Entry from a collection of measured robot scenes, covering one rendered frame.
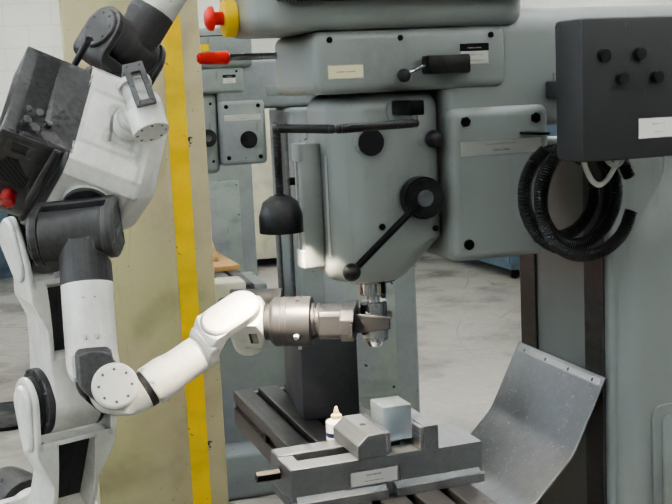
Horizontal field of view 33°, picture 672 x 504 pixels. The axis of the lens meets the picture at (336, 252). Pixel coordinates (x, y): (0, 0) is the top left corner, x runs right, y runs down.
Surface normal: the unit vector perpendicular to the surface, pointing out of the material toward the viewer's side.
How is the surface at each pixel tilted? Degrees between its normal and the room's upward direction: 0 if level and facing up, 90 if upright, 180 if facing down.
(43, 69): 58
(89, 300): 70
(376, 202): 90
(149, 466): 90
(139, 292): 90
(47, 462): 99
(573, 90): 90
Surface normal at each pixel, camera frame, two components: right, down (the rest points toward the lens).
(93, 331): 0.24, -0.22
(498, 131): 0.33, 0.12
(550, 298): -0.95, 0.09
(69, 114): 0.49, -0.45
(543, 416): -0.86, -0.38
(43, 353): -0.79, 0.12
